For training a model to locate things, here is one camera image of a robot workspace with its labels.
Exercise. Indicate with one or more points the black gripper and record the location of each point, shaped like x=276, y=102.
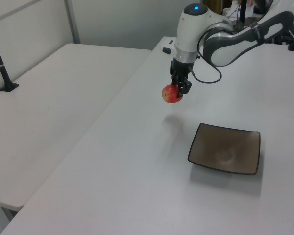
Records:
x=182, y=67

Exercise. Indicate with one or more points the red apple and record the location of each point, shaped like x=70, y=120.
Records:
x=169, y=94

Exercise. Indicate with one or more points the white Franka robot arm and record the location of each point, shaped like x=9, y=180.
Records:
x=189, y=29

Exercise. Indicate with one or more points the square brown ceramic plate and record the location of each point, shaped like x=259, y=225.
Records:
x=226, y=151

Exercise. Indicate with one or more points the small black oval device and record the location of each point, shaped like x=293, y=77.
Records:
x=166, y=50

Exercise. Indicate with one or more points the small black table clip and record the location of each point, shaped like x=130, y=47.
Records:
x=171, y=41

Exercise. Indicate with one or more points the white side table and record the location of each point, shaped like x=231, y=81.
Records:
x=51, y=102

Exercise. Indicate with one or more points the black pole with foot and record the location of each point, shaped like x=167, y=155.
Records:
x=5, y=73

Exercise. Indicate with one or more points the grey partition post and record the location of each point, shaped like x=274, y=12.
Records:
x=72, y=22

